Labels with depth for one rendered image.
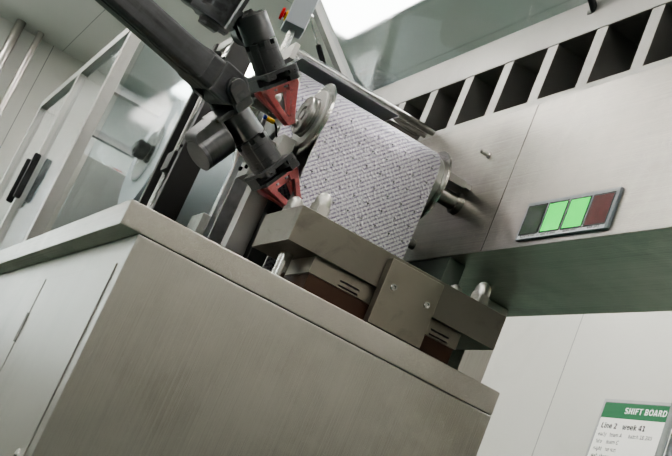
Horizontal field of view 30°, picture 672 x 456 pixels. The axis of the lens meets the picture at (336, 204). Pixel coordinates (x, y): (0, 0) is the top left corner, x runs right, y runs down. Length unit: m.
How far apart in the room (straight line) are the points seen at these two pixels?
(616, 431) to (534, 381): 0.83
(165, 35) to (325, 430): 0.66
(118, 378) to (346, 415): 0.35
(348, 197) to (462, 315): 0.31
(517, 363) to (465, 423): 4.67
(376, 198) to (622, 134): 0.46
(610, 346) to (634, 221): 4.21
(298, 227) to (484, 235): 0.42
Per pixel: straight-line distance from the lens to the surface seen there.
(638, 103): 2.01
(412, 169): 2.24
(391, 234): 2.21
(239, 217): 2.18
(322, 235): 1.94
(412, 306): 1.98
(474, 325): 2.05
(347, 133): 2.19
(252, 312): 1.82
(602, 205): 1.93
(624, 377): 5.87
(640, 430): 5.61
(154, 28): 2.01
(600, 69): 2.22
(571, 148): 2.11
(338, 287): 1.95
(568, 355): 6.29
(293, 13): 2.85
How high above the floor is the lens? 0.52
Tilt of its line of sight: 16 degrees up
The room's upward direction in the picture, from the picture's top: 24 degrees clockwise
